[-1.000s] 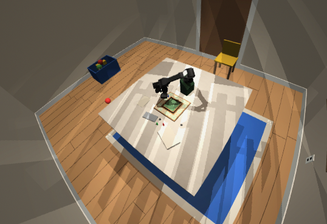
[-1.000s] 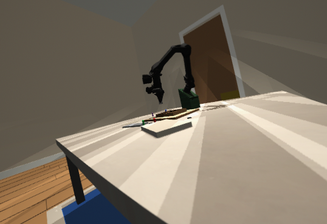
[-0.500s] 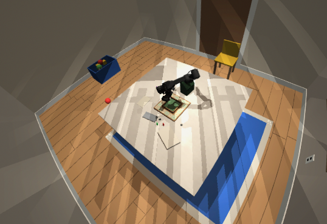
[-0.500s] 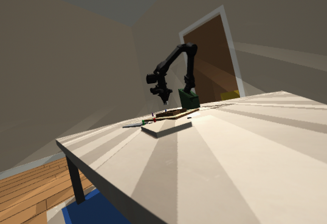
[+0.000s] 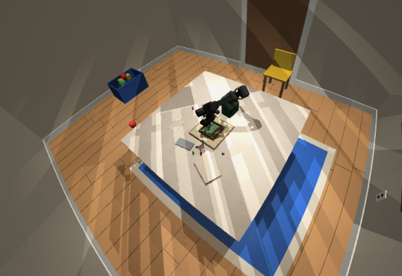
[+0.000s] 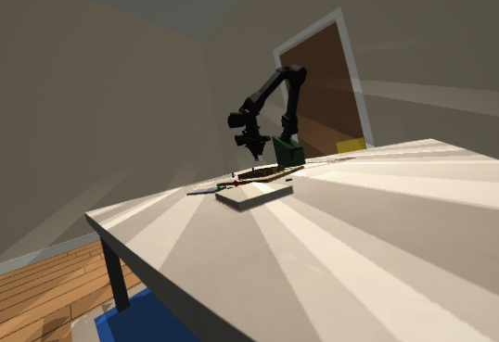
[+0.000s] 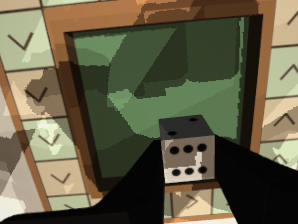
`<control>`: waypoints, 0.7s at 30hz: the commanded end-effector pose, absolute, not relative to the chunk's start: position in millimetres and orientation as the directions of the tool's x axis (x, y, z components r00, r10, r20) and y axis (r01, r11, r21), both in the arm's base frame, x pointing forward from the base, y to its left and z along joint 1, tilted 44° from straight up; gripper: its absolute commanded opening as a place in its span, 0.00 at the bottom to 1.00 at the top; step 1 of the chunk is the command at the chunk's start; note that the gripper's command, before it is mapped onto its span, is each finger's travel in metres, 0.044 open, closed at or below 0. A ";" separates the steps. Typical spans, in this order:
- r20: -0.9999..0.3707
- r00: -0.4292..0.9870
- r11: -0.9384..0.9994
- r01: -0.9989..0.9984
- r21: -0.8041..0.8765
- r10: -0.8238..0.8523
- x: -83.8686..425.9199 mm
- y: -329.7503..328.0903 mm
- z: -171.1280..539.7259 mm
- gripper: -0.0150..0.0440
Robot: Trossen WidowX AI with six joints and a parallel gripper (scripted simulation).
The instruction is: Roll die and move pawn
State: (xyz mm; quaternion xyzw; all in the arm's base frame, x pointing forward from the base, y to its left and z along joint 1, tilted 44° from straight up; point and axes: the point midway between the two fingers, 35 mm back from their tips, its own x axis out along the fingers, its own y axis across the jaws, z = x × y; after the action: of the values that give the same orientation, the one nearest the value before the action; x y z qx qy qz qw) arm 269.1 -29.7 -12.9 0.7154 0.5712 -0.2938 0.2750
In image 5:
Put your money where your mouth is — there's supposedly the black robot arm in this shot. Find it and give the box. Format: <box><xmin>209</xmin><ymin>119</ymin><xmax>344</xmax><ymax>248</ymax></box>
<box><xmin>195</xmin><ymin>85</ymin><xmax>250</xmax><ymax>117</ymax></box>

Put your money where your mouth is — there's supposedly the beige flat slab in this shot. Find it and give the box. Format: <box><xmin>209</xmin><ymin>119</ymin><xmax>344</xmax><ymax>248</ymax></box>
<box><xmin>194</xmin><ymin>155</ymin><xmax>221</xmax><ymax>184</ymax></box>

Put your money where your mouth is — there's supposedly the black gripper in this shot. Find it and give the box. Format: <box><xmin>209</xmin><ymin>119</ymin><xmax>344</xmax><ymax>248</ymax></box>
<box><xmin>200</xmin><ymin>109</ymin><xmax>220</xmax><ymax>127</ymax></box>

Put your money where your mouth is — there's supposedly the square wooden dice tray with green floor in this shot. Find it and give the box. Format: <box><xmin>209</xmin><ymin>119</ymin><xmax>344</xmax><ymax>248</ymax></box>
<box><xmin>191</xmin><ymin>118</ymin><xmax>234</xmax><ymax>148</ymax></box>

